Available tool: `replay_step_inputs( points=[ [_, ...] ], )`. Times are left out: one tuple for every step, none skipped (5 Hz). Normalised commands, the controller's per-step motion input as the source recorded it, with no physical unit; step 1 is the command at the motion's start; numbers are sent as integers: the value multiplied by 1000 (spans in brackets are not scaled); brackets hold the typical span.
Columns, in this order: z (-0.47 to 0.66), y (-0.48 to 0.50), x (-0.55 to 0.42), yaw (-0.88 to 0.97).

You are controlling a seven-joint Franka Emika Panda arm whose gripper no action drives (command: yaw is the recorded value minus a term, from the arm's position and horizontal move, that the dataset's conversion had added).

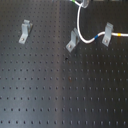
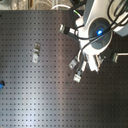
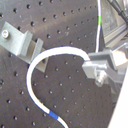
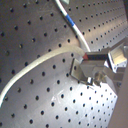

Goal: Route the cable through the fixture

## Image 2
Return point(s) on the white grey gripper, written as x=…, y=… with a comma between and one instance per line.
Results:
x=87, y=56

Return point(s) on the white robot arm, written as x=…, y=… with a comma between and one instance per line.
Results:
x=95, y=29

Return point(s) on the black perforated breadboard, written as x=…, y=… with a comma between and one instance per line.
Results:
x=43, y=94

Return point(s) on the metal cable clip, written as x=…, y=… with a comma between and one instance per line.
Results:
x=36, y=52

